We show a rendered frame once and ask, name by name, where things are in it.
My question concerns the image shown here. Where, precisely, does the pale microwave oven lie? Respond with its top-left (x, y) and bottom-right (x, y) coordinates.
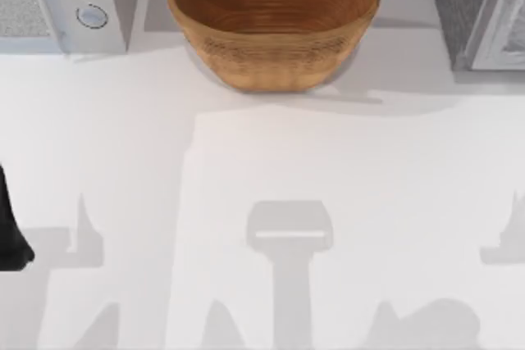
top-left (0, 0), bottom-right (144, 57)

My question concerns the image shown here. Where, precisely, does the round microwave knob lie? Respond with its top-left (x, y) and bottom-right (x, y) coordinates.
top-left (75, 2), bottom-right (110, 30)

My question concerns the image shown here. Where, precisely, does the brown woven basket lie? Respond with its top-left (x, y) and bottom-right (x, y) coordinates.
top-left (167, 0), bottom-right (381, 93)

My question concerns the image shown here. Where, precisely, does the pale cabinet door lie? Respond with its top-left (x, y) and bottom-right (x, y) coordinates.
top-left (464, 0), bottom-right (525, 71)

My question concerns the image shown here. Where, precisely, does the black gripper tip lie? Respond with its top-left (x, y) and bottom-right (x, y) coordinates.
top-left (0, 165), bottom-right (35, 273)

